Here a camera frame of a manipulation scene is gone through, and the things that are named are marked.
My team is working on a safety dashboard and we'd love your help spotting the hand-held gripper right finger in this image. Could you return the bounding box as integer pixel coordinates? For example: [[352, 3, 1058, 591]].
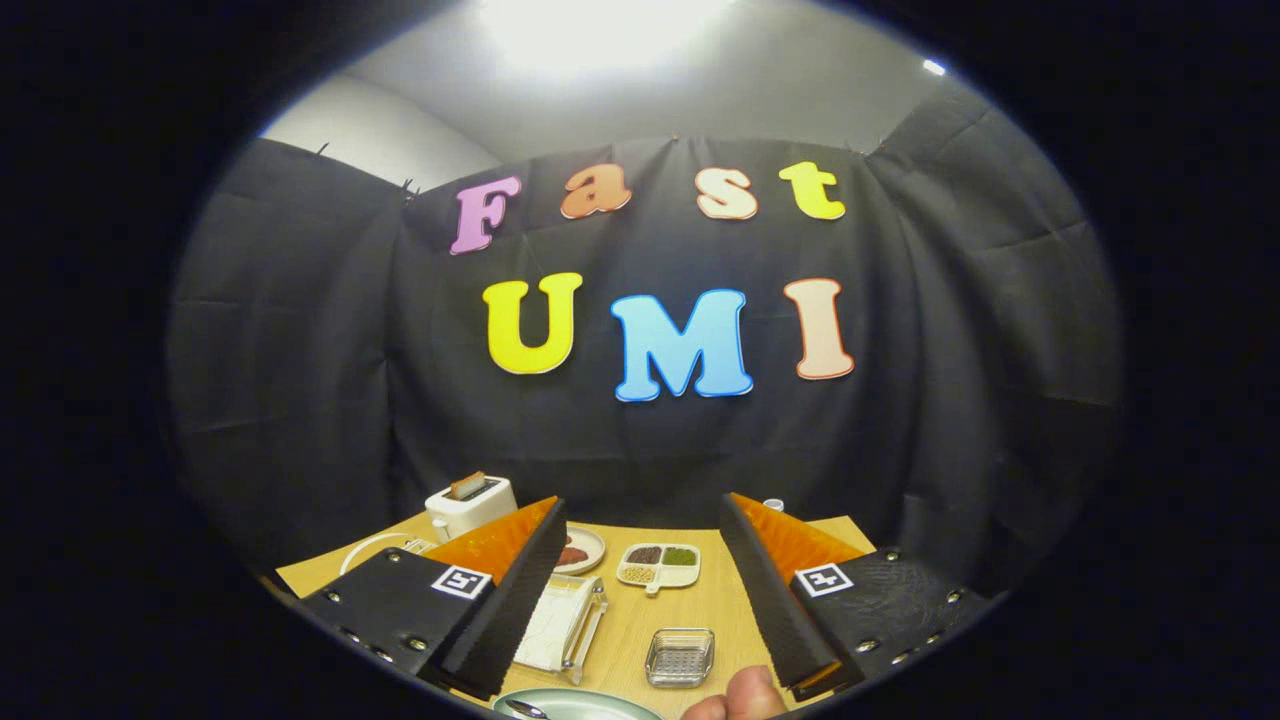
[[720, 492, 1001, 703]]

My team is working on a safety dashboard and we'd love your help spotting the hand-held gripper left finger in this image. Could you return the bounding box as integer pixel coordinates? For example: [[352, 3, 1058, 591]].
[[275, 497, 568, 703]]

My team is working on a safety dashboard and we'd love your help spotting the white wire dish rack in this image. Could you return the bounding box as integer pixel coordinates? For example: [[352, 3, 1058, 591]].
[[340, 533, 611, 687]]

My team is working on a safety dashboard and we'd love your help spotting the metal wire basket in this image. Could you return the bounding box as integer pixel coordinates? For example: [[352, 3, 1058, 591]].
[[645, 627, 716, 689]]

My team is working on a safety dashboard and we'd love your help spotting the pale green plate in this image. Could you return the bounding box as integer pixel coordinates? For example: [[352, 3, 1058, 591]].
[[492, 687, 666, 720]]

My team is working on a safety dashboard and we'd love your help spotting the beige round plate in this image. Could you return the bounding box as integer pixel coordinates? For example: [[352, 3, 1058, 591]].
[[553, 526, 607, 576]]

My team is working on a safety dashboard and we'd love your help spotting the white divided dish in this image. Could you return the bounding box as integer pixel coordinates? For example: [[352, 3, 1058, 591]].
[[616, 542, 702, 597]]

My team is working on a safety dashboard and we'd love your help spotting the white toaster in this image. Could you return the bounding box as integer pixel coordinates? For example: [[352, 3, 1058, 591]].
[[425, 475, 519, 543]]

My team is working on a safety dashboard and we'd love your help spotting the black backdrop cloth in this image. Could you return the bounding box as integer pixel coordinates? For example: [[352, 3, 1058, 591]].
[[165, 80, 1126, 601]]

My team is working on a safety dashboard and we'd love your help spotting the ceiling light panel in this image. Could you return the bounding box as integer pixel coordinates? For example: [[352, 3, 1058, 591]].
[[480, 0, 741, 71]]

